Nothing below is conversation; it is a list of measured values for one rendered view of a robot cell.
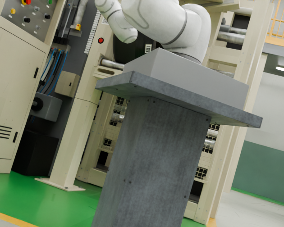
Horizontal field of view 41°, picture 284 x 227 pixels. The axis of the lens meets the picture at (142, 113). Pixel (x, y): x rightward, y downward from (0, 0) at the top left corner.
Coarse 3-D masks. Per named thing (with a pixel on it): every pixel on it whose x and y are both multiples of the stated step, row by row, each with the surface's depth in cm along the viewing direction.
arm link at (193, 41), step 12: (192, 12) 144; (204, 12) 147; (192, 24) 142; (204, 24) 145; (180, 36) 140; (192, 36) 142; (204, 36) 146; (168, 48) 147; (180, 48) 143; (192, 48) 143; (204, 48) 147
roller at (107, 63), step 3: (102, 60) 261; (105, 60) 260; (108, 60) 260; (102, 63) 260; (105, 63) 259; (108, 63) 259; (111, 63) 258; (114, 63) 257; (117, 63) 257; (120, 63) 257; (108, 66) 260; (111, 66) 258; (114, 66) 257; (117, 66) 256; (120, 66) 256; (123, 66) 255; (120, 69) 257
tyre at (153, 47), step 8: (136, 40) 244; (144, 40) 243; (152, 40) 244; (120, 48) 251; (128, 48) 248; (136, 48) 246; (144, 48) 244; (152, 48) 247; (120, 56) 254; (128, 56) 252; (136, 56) 249
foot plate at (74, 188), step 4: (40, 180) 261; (44, 180) 264; (48, 180) 269; (48, 184) 258; (52, 184) 257; (56, 184) 262; (60, 188) 255; (64, 188) 256; (68, 188) 258; (72, 188) 265; (76, 188) 270; (80, 188) 275
